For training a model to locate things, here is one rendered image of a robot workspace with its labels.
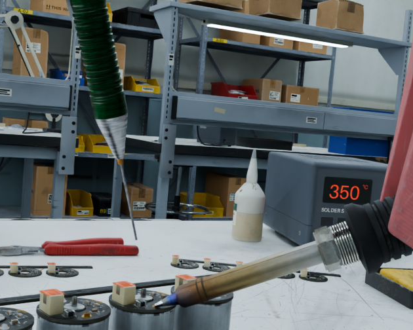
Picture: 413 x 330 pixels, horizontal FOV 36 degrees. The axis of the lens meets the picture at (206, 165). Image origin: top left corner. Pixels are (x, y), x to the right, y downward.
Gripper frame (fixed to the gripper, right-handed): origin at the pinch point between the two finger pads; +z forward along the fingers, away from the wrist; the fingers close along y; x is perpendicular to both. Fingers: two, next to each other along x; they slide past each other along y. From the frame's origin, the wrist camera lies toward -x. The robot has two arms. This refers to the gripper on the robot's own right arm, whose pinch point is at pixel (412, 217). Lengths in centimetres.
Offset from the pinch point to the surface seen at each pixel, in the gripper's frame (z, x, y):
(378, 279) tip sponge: 5.7, 8.7, -31.5
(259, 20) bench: -35, -39, -276
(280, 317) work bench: 10.6, 2.1, -20.9
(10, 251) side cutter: 21.4, -17.8, -29.2
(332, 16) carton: -61, -13, -307
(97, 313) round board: 8.6, -6.9, 1.5
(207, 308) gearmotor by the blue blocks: 7.2, -3.7, -1.6
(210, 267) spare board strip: 13.2, -3.1, -32.1
